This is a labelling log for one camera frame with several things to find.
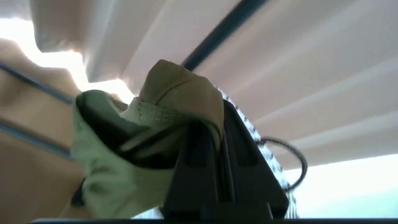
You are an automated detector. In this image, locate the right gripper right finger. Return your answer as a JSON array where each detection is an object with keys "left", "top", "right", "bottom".
[{"left": 221, "top": 98, "right": 290, "bottom": 219}]

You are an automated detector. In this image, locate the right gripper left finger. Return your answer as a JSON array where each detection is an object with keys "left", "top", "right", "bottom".
[{"left": 162, "top": 119, "right": 233, "bottom": 219}]

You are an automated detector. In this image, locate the green printed T-shirt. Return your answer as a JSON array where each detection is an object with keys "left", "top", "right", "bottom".
[{"left": 70, "top": 58, "right": 225, "bottom": 220}]

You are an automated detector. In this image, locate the white laundry basket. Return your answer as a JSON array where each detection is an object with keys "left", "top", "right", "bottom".
[{"left": 217, "top": 88, "right": 308, "bottom": 220}]

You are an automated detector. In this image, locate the beige curtain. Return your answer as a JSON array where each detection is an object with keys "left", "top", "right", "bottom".
[{"left": 29, "top": 0, "right": 398, "bottom": 170}]

